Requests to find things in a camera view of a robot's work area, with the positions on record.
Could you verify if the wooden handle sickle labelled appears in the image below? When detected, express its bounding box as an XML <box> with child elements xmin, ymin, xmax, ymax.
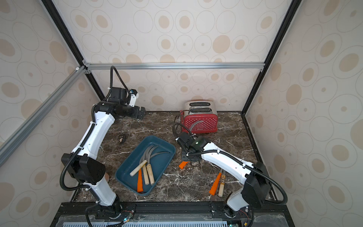
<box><xmin>218</xmin><ymin>170</ymin><xmax>226</xmax><ymax>198</ymax></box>

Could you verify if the orange handle sickle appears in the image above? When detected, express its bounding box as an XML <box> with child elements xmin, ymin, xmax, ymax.
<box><xmin>190</xmin><ymin>120</ymin><xmax>204</xmax><ymax>131</ymax></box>
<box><xmin>179</xmin><ymin>161</ymin><xmax>190</xmax><ymax>169</ymax></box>
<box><xmin>137</xmin><ymin>165</ymin><xmax>149</xmax><ymax>193</ymax></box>
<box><xmin>209</xmin><ymin>169</ymin><xmax>223</xmax><ymax>196</ymax></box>

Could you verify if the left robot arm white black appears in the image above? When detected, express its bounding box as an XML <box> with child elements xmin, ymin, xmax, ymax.
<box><xmin>60</xmin><ymin>65</ymin><xmax>146</xmax><ymax>212</ymax></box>

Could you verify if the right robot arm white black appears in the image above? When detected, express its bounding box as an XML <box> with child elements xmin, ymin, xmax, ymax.
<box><xmin>173</xmin><ymin>123</ymin><xmax>288</xmax><ymax>212</ymax></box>

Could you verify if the teal rectangular storage tray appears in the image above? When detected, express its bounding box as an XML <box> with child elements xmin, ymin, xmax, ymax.
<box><xmin>115</xmin><ymin>136</ymin><xmax>176</xmax><ymax>196</ymax></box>

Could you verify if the small black plug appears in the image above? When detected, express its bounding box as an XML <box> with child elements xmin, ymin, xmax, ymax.
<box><xmin>119</xmin><ymin>135</ymin><xmax>127</xmax><ymax>144</ymax></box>

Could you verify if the red polka dot toaster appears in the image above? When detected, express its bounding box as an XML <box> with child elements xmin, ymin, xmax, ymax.
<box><xmin>179</xmin><ymin>100</ymin><xmax>218</xmax><ymax>134</ymax></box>

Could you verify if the horizontal aluminium bar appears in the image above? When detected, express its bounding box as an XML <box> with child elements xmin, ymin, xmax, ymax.
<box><xmin>85</xmin><ymin>62</ymin><xmax>265</xmax><ymax>70</ymax></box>

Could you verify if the left diagonal aluminium bar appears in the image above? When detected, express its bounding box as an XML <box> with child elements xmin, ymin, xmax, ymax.
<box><xmin>1</xmin><ymin>66</ymin><xmax>86</xmax><ymax>165</ymax></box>

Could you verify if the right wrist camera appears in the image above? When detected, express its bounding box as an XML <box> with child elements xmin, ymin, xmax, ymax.
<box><xmin>176</xmin><ymin>132</ymin><xmax>211</xmax><ymax>153</ymax></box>

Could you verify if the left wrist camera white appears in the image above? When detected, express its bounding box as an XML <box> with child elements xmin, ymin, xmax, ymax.
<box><xmin>127</xmin><ymin>89</ymin><xmax>139</xmax><ymax>107</ymax></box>

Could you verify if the black toaster power cord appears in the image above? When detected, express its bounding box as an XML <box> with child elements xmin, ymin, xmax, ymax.
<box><xmin>173</xmin><ymin>110</ymin><xmax>188</xmax><ymax>137</ymax></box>

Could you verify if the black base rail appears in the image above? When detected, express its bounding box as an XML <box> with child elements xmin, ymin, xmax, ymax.
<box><xmin>51</xmin><ymin>201</ymin><xmax>294</xmax><ymax>227</ymax></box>

